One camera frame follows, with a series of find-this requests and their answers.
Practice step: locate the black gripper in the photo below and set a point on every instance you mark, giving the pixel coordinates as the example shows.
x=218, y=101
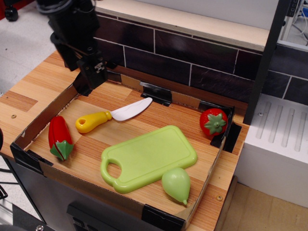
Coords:
x=74, y=27

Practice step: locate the yellow handled white toy knife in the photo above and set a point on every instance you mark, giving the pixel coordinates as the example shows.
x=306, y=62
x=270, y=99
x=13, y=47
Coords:
x=87, y=123

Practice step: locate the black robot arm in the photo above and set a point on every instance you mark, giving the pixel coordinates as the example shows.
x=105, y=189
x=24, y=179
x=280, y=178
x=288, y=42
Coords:
x=42, y=8

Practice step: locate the green plastic cutting board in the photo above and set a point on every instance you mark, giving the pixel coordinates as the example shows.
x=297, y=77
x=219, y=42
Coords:
x=143, y=160

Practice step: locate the light wooden shelf board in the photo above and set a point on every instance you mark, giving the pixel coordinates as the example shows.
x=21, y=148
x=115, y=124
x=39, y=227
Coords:
x=249, y=37

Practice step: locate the red toy chili pepper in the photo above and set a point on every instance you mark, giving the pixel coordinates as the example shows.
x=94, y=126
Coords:
x=60, y=140

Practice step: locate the black caster wheel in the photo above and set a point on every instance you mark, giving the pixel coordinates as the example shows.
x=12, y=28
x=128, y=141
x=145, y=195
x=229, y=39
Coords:
x=11, y=13

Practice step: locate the red toy strawberry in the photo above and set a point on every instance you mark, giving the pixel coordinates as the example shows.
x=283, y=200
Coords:
x=213, y=122

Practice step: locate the green toy pear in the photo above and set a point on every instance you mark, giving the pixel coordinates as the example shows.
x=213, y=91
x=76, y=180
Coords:
x=176, y=183

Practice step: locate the white toy sink drainer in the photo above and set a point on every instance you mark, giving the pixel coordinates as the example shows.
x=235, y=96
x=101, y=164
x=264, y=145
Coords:
x=274, y=158

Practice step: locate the black shelf post right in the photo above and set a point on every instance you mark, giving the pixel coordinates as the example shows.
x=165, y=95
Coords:
x=276, y=26

